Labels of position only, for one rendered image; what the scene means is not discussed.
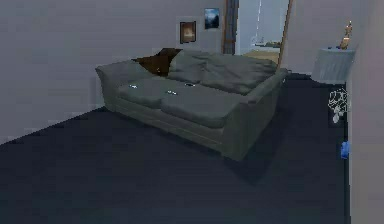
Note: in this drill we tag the brown framed picture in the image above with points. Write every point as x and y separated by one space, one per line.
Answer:
187 32

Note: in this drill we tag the small dark round dish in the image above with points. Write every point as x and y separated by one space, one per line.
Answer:
189 84

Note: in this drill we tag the blue framed picture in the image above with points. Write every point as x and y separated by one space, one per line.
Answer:
211 18

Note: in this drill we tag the grey green sofa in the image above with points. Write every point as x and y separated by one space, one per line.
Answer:
200 106

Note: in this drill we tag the grey blue curtain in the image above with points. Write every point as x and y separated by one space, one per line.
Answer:
230 26

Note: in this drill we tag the golden bust statue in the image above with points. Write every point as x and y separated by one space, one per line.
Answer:
346 37

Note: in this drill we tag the pale grey side table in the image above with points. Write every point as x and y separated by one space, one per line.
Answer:
332 66

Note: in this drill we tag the blue ball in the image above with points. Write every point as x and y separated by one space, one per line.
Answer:
345 150

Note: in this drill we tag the small remote control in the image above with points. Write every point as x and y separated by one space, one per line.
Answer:
133 86
172 92

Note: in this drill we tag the dark brown cushion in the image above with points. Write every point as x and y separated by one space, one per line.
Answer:
156 62

